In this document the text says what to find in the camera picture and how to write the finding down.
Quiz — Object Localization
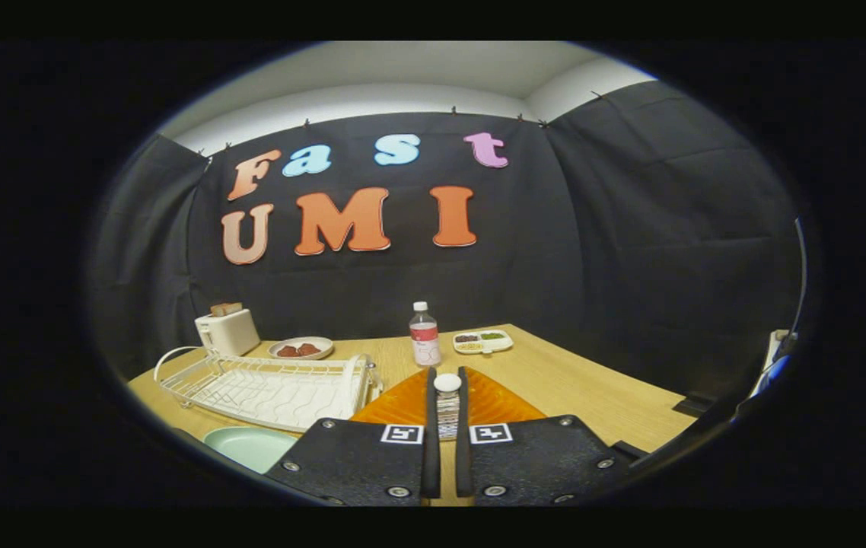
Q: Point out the pale green plate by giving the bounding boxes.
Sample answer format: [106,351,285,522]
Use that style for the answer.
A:
[203,426,299,474]

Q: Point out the small beige plate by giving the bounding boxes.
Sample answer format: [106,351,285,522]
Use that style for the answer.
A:
[268,336,334,360]

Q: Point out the white toaster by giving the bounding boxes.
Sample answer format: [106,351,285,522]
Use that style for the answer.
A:
[195,308,261,357]

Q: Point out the white divided dish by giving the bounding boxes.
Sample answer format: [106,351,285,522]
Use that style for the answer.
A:
[453,330,514,355]

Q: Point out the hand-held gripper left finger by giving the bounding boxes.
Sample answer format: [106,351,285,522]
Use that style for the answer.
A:
[264,367,441,507]

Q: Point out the clear bottle with red label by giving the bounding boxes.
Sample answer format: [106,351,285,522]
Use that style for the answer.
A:
[409,301,442,368]

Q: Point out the black backdrop cloth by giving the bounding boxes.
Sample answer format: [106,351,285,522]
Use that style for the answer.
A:
[87,80,803,404]

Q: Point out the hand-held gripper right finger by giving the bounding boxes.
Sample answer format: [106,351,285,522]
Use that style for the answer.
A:
[454,366,635,507]

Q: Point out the white wire dish rack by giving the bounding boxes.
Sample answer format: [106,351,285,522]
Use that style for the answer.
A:
[154,346,384,433]

